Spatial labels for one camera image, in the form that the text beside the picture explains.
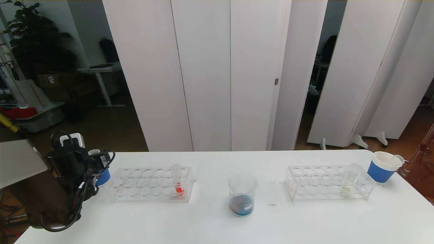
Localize dark green potted plant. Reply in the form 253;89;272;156
2;0;77;82

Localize black office chair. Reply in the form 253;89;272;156
314;35;338;68

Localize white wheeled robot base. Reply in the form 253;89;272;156
0;32;65;133

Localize yellow handled tool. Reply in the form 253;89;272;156
0;113;18;133

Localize brown cardboard box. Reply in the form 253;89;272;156
37;73;68;89

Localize clear plastic test tube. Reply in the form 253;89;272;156
383;155;406;167

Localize clear acrylic test tube rack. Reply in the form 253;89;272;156
284;165;375;202
108;166;196;203

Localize clear tube frame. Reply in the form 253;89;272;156
400;123;434;177

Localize clear glass beaker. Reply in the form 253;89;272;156
228;172;258;217

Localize white folding partition screen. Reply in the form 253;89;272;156
307;0;434;149
102;0;328;152

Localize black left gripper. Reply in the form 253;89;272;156
88;152;112;171

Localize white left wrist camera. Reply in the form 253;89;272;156
60;133;85;148

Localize black backpack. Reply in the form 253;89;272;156
99;37;120;63

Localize red liquid test tube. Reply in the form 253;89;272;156
171;164;185;196

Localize yellow liquid test tube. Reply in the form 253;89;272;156
340;163;362;197

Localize black camera cable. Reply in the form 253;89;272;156
50;130;73;149

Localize white standing desk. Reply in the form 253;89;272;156
77;64;125;108

